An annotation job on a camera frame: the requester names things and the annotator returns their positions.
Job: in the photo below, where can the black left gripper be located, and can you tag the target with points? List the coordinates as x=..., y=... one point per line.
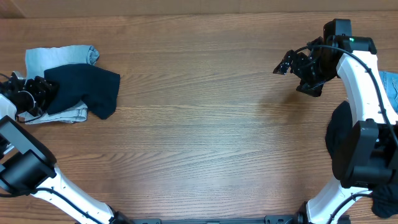
x=40, y=86

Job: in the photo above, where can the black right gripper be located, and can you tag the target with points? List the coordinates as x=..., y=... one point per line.
x=304, y=66

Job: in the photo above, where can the black t-shirt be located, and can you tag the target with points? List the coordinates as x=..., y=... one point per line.
x=97, y=88

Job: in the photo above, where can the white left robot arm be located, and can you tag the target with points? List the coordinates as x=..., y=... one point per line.
x=33, y=169

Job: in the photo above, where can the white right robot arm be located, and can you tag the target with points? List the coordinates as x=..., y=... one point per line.
x=364, y=152

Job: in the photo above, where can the folded light blue jeans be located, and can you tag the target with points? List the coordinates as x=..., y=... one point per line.
x=40, y=59

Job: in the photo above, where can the blue denim jeans pile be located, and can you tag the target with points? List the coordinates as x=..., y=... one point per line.
x=390, y=83

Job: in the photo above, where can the black garment in pile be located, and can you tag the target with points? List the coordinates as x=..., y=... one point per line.
x=385, y=203

